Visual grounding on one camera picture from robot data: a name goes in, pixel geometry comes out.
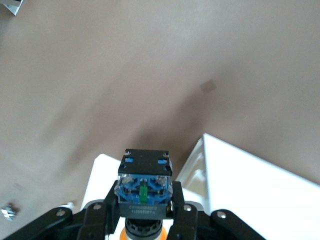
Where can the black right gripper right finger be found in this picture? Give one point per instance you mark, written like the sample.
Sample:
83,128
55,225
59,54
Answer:
182,220

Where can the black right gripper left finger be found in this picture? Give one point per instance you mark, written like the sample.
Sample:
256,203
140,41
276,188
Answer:
102,220

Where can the yellow mushroom push button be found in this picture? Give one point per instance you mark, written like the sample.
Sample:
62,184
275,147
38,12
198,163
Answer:
143,190

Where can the white plastic tray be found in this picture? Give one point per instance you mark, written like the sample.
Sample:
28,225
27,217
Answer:
250,190

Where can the small blue electronic component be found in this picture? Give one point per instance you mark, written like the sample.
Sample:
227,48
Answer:
9,211

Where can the small brown tape patch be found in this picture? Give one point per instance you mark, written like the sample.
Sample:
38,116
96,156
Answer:
208,86

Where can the white table edge bracket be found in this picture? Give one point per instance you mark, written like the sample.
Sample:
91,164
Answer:
12,5

